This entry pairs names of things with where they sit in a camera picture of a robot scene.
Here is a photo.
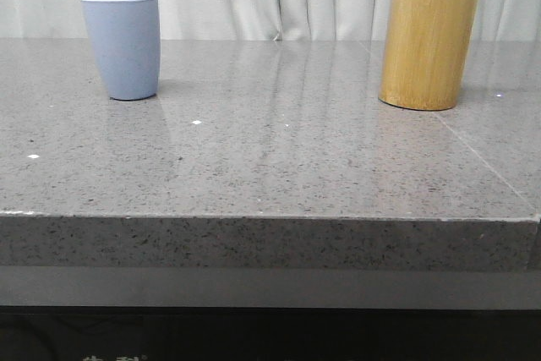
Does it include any blue plastic cup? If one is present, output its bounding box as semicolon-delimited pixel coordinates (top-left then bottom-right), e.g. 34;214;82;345
80;0;161;101

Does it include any bamboo cylinder holder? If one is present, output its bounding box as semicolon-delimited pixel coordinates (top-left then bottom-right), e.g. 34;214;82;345
379;0;477;111

